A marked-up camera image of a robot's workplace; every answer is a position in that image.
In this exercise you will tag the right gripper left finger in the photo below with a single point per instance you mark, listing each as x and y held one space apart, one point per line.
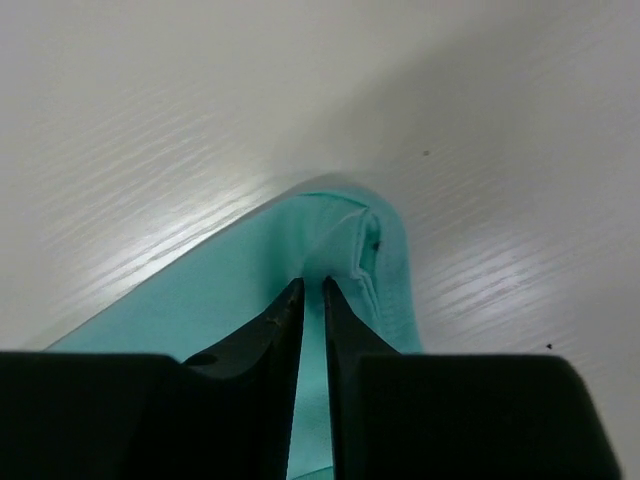
224 413

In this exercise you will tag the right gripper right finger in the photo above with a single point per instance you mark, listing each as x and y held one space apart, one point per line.
419 416

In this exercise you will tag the teal t shirt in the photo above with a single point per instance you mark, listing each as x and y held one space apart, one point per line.
351 235

